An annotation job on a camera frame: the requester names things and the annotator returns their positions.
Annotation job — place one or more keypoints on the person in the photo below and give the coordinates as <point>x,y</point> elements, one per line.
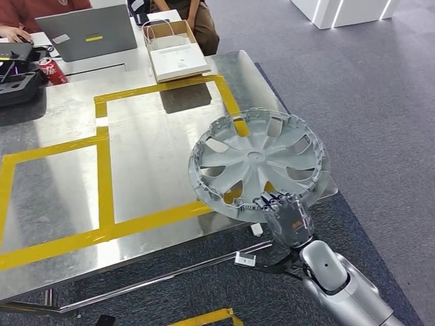
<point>20,13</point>
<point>204,27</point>

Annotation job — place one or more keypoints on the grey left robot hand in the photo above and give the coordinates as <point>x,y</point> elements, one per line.
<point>105,321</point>

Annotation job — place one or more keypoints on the black equipment case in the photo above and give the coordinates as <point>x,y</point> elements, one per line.
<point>20,90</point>

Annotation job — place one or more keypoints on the white power strip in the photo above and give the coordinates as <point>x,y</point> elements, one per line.
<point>257,230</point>

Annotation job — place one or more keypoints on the grey plastic wheel hubcap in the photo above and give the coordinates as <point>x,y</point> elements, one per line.
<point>254,157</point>

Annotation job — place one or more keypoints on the white table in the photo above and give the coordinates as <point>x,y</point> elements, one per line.
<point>163,15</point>

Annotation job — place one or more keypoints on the white paper carrier bag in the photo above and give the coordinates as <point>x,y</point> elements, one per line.
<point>180,63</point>

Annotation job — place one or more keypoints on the grey laptop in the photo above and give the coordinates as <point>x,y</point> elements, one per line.
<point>88,31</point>

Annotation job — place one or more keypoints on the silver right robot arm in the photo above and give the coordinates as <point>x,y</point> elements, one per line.
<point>326,270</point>

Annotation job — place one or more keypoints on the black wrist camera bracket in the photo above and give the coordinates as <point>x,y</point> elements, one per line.
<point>275,269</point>

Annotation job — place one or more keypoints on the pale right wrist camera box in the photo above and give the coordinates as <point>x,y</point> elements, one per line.
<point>245,259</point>

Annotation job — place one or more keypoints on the red cola can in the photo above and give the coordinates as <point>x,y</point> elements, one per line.
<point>52,71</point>

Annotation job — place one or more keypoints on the black device with antennas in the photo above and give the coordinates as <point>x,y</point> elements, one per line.
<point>15,51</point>

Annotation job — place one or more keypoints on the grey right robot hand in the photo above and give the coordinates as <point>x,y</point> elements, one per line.
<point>290,222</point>

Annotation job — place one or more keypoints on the stainless steel workbench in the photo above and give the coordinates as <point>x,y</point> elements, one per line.
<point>146,153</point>

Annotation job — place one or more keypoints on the white lit display plinth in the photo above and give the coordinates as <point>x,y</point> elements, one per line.
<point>343,11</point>

